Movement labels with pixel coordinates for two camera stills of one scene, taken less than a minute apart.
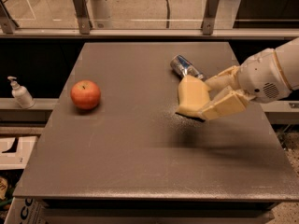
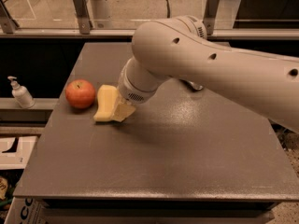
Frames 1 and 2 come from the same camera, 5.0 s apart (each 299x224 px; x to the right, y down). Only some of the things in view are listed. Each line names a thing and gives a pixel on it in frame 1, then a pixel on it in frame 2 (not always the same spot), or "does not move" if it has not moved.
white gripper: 261,75 → 130,91
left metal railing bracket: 81,10 does not move
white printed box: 27,210 does not move
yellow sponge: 193,94 → 106,95
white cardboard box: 18,160 does not move
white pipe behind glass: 97,6 does not move
